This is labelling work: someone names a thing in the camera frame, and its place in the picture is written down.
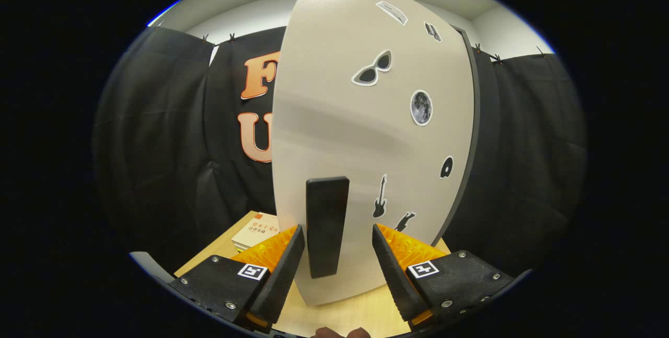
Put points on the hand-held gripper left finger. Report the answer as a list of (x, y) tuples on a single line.
[(282, 275)]

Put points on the narrow ceiling light panel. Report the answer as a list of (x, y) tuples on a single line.
[(163, 13)]

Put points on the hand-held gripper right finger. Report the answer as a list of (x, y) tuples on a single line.
[(394, 275)]

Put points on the beige shoe cabinet door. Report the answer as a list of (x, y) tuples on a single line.
[(324, 108)]

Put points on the black backdrop cloth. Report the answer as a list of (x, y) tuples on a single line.
[(151, 144)]

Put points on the row of black clips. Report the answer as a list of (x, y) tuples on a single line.
[(231, 38)]

